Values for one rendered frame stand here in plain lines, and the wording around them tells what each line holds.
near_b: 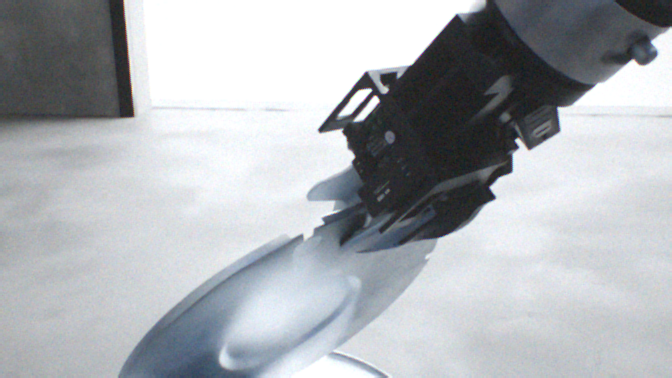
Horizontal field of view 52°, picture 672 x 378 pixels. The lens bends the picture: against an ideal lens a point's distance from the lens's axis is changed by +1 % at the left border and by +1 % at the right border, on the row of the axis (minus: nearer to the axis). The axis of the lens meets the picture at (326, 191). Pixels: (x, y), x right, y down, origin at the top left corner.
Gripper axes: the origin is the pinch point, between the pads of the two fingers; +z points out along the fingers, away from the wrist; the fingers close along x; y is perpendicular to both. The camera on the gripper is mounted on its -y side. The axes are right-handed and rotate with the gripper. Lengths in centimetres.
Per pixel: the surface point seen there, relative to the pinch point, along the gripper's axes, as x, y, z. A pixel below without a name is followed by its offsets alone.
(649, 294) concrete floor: 22, -129, 57
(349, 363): 6.2, -13.8, 25.7
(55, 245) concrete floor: -70, -39, 149
